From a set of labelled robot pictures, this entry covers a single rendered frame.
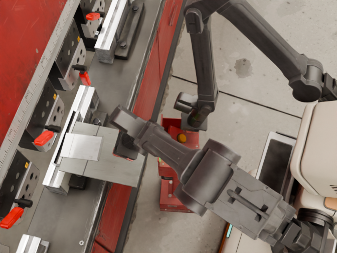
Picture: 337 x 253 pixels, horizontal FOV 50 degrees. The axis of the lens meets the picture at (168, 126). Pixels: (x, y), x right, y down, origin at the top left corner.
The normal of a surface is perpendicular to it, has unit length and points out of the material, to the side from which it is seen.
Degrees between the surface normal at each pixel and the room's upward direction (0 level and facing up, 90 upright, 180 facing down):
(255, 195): 21
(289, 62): 77
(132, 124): 33
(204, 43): 82
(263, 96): 0
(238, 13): 84
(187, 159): 58
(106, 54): 90
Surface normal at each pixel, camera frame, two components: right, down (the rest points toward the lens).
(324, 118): -0.63, -0.54
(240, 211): -0.03, -0.07
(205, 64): -0.22, 0.81
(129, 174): 0.00, -0.44
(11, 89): 0.98, 0.19
